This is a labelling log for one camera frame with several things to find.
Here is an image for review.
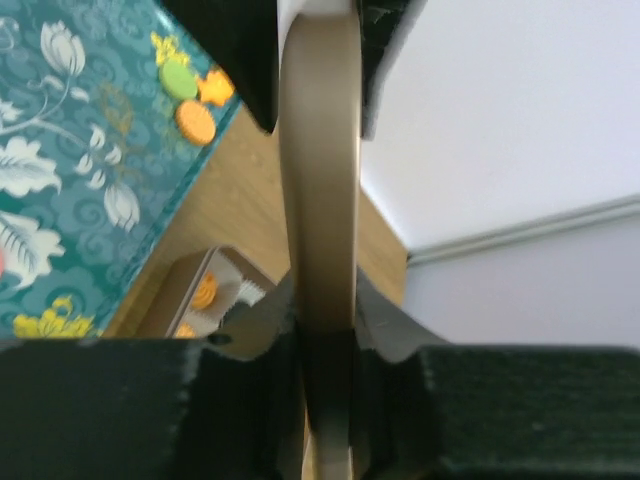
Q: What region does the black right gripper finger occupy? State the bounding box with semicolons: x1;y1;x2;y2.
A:
357;0;427;140
161;0;279;134

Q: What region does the brown cookie tin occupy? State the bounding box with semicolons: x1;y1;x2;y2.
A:
136;245;274;338

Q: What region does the tan dotted cookie top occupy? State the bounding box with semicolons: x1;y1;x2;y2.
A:
175;100;216;146

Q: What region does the brown tin lid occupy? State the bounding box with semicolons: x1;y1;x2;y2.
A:
279;9;362;479

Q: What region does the orange dotted round cookie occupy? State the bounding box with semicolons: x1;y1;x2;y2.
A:
174;323;197;338

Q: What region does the green sandwich cookie top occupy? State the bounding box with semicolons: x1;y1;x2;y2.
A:
159;60;198;100

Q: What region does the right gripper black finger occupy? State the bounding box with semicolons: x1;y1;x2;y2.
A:
1;278;305;479
352;275;639;479

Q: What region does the teal floral tray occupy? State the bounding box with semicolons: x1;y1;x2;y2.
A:
1;1;214;338

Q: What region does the orange swirl cookie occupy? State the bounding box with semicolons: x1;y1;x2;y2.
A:
191;271;217;310

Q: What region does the orange fish cookie right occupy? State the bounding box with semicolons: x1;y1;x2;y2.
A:
196;69;235;107

